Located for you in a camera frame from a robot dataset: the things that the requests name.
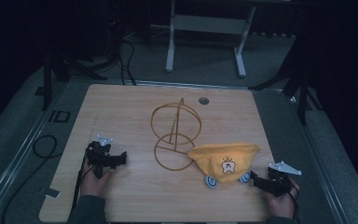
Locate person's right hand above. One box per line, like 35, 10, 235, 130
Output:
264, 177, 301, 220

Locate gold wire hat stand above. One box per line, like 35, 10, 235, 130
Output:
150, 97, 203, 172

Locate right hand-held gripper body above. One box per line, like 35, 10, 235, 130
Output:
263, 161, 303, 198

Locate left hand-held gripper cable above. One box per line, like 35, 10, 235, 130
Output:
69, 155, 90, 218

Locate black floor cable loop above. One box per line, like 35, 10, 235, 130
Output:
0, 133, 59, 224

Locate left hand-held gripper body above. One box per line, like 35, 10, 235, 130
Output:
85, 133, 119, 180

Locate black metal stand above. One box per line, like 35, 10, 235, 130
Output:
34, 46, 108, 112
247, 36, 324, 127

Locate white metal table frame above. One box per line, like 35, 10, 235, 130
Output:
165, 0, 257, 78

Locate yellow cartoon print hat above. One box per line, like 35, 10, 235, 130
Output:
186, 142, 262, 189

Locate black hanging cables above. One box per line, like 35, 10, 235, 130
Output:
117, 36, 138, 87

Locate hand-held gripper cable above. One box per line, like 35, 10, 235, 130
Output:
286, 185, 302, 224
69, 155, 90, 218

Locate person's left hand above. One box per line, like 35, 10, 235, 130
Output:
79, 161, 114, 199

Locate right hand-held gripper cable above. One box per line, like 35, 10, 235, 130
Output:
286, 185, 302, 224

